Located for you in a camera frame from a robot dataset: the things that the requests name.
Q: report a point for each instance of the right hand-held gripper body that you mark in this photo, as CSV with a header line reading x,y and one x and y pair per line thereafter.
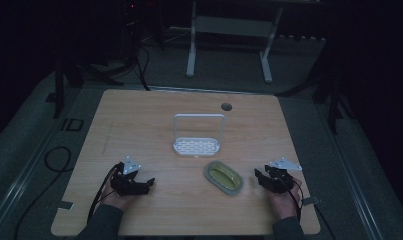
x,y
279,180

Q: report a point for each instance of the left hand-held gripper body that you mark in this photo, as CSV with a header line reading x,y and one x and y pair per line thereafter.
x,y
125,185

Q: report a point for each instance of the green oval sponge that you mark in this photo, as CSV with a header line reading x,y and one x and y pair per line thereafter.
x,y
224,177

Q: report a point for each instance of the person's left hand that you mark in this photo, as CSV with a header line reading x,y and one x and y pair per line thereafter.
x,y
113,197

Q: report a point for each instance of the person's right hand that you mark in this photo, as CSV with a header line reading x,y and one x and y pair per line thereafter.
x,y
284,203

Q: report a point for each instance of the grey tape piece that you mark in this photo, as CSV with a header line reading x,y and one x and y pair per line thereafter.
x,y
65,205
310,200

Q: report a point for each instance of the black tripod stand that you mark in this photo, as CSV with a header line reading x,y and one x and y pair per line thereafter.
x,y
334,106
59,93

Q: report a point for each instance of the white metal stand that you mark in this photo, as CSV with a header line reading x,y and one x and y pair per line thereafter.
x,y
234,26

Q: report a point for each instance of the dark equipment tower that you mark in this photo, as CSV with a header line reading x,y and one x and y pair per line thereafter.
x,y
135,26

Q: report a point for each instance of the metal floor rail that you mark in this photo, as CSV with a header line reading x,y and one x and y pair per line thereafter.
x,y
355,186
19,180

